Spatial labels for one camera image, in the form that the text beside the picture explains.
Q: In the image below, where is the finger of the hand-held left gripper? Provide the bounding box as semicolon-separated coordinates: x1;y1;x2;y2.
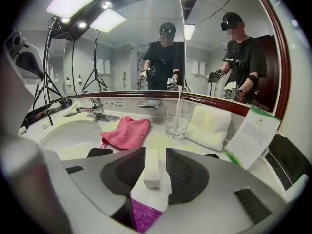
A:
14;42;45;81

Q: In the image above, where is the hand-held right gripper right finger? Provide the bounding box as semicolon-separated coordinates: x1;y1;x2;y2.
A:
151;147;287;234

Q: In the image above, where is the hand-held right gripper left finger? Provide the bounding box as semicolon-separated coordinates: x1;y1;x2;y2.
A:
62;147;146;217

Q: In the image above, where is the white soap bar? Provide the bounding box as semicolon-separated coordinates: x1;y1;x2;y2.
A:
143;148;161;189

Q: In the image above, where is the silver soap dish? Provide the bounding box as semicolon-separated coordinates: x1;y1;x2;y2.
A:
137;98;163;109

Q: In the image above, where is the black tripod light stand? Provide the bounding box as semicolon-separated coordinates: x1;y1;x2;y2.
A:
31;16;71;126

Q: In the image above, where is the black cloth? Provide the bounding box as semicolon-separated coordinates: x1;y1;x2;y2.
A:
87;148;113;158

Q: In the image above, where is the white sink basin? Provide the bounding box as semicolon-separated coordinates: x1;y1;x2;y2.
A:
39;119;103;161

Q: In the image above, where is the pink cloth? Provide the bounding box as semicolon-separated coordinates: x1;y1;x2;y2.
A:
100;116;152;151

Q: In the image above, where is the purple cloth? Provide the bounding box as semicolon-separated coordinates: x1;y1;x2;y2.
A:
130;197;163;233

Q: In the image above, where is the small folded white towel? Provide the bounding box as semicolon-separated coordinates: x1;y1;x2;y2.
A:
62;100;81;117

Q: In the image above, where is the thick folded white towel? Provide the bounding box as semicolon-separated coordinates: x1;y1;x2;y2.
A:
185;105;232;152

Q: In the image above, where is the white and green card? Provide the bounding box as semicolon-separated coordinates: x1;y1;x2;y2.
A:
224;106;281;171

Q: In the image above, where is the chrome faucet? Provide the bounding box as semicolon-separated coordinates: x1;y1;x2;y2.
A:
75;97;120;123

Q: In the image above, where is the clear drinking glass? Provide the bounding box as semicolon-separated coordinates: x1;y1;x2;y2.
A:
165;106;191;139

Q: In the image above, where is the white LED light panel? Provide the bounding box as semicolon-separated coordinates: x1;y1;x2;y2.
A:
46;0;95;19

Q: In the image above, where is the long black ledge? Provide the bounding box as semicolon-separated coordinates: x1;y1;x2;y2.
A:
264;133;309;191

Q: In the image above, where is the white toothbrush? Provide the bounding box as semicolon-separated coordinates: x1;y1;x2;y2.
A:
173;84;183;131

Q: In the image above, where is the wide wood framed mirror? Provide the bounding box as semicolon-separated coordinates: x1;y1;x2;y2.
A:
46;0;186;99

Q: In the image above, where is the narrow wood framed mirror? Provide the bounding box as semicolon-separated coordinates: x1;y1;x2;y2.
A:
175;0;292;121

